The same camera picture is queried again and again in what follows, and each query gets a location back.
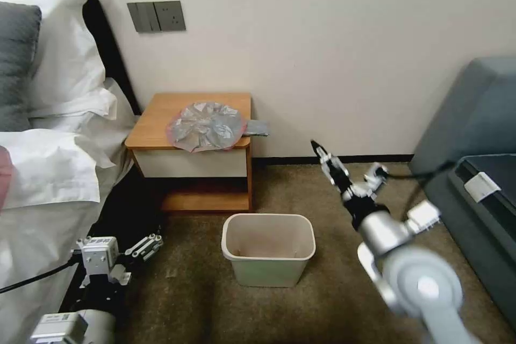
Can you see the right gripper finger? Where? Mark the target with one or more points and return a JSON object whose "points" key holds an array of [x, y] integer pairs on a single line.
{"points": [[322, 152], [338, 178]]}

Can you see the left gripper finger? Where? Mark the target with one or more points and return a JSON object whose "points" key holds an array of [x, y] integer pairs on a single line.
{"points": [[146, 245], [77, 248]]}

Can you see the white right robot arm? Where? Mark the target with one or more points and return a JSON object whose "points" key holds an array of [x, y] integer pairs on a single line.
{"points": [[411, 275]]}

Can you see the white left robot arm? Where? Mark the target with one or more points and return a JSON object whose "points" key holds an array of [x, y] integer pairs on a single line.
{"points": [[86, 326]]}

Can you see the beige plastic trash can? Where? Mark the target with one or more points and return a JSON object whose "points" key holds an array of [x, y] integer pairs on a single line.
{"points": [[268, 247]]}

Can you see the dark baseboard strip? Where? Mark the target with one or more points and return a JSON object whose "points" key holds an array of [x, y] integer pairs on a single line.
{"points": [[342, 158]]}

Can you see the white bed sheet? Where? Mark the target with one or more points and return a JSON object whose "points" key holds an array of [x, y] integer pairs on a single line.
{"points": [[36, 247]]}

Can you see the black bed base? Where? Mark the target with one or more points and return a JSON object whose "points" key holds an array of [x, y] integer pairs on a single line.
{"points": [[129, 207]]}

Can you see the white duvet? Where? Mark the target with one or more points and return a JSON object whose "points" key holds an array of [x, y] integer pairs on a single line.
{"points": [[52, 166]]}

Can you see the wooden bedside table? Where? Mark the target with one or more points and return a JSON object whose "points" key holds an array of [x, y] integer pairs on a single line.
{"points": [[193, 166]]}

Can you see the pink cloth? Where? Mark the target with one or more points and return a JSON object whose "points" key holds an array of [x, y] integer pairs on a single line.
{"points": [[5, 178]]}

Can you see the white rectangular tag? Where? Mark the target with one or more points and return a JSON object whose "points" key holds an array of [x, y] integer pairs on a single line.
{"points": [[481, 186]]}

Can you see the grey-blue sofa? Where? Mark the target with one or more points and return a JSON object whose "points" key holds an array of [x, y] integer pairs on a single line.
{"points": [[467, 118]]}

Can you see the flat white pillow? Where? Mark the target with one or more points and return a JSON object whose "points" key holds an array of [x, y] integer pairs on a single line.
{"points": [[80, 108]]}

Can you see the grey knitted pillow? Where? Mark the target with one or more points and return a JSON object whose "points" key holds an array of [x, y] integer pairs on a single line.
{"points": [[16, 62]]}

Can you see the large white pillow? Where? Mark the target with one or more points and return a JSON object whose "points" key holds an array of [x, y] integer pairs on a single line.
{"points": [[68, 45]]}

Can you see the black headboard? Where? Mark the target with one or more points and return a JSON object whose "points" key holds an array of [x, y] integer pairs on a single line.
{"points": [[111, 45]]}

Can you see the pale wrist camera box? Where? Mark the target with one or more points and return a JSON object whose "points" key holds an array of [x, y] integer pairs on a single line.
{"points": [[98, 257], [377, 176]]}

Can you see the grey wall socket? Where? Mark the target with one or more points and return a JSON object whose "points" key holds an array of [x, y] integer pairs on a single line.
{"points": [[171, 16]]}

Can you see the grey wall switch panel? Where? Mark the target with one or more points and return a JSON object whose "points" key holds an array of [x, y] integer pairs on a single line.
{"points": [[142, 17]]}

